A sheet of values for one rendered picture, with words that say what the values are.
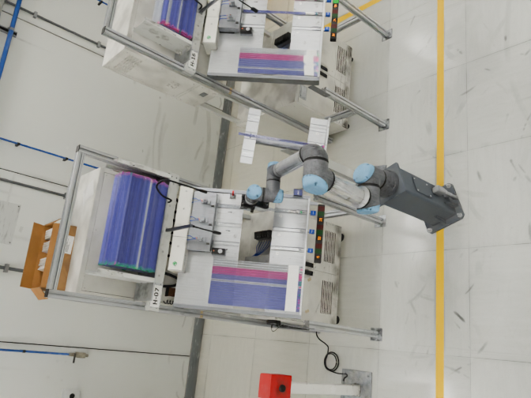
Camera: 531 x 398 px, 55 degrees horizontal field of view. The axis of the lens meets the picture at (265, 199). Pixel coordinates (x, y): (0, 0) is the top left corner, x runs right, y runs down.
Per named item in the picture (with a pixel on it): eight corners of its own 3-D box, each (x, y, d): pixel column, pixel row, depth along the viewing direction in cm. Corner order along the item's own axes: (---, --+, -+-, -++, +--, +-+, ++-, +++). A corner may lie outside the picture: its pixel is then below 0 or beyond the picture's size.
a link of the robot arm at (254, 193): (262, 198, 260) (246, 197, 259) (260, 204, 270) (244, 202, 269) (264, 184, 262) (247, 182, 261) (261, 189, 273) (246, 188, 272)
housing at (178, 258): (198, 193, 306) (193, 186, 293) (186, 274, 293) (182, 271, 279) (185, 193, 307) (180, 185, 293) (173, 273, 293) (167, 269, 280)
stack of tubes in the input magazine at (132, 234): (168, 183, 286) (125, 169, 269) (154, 273, 272) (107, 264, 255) (157, 186, 295) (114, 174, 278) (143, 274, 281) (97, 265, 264)
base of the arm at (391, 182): (394, 166, 275) (383, 160, 269) (402, 189, 268) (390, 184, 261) (372, 179, 284) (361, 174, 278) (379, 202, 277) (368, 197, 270)
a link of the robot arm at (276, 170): (314, 132, 232) (261, 163, 273) (313, 154, 229) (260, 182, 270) (334, 138, 237) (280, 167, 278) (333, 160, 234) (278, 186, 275)
